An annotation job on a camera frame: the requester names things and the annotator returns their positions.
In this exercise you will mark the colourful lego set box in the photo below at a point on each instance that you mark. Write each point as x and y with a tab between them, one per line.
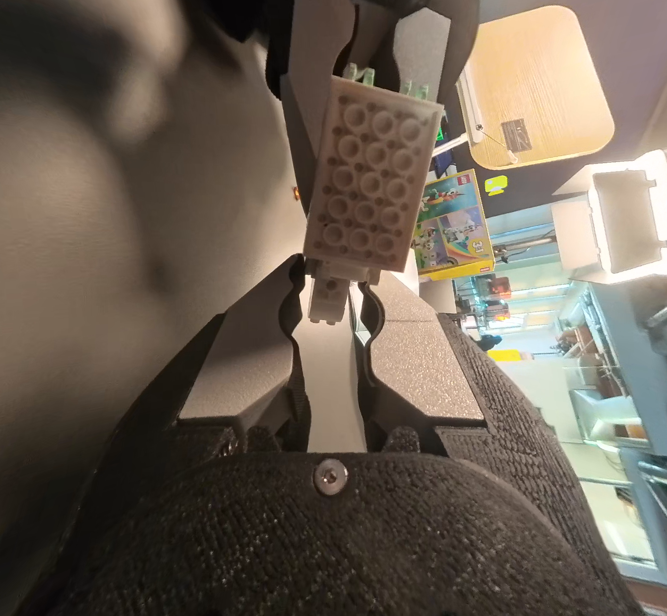
453	230

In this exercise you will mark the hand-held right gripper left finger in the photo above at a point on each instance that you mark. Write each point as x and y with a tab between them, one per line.
245	366

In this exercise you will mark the white lego plate assembly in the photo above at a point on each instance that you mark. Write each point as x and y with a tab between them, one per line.
365	173

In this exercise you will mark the light wooden table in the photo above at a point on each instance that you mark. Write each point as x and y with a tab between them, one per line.
557	69

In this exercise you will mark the white open cardboard box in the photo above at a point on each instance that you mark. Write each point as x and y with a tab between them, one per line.
620	220

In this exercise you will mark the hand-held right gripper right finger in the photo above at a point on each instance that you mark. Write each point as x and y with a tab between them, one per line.
427	371

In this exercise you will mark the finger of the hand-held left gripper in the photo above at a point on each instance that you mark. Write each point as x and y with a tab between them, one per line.
424	48
318	27

